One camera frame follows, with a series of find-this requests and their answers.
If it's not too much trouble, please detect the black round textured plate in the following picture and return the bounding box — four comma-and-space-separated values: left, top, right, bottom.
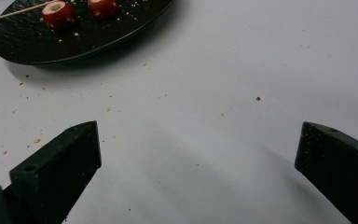
0, 0, 176, 66

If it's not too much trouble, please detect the thin wooden skewer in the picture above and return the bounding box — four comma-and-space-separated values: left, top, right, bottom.
0, 0, 62, 26

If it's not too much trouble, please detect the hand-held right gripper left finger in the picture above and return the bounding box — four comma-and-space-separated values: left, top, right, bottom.
3, 120, 103, 224

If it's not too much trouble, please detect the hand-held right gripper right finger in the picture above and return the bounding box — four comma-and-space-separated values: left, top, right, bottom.
294, 120, 358, 224

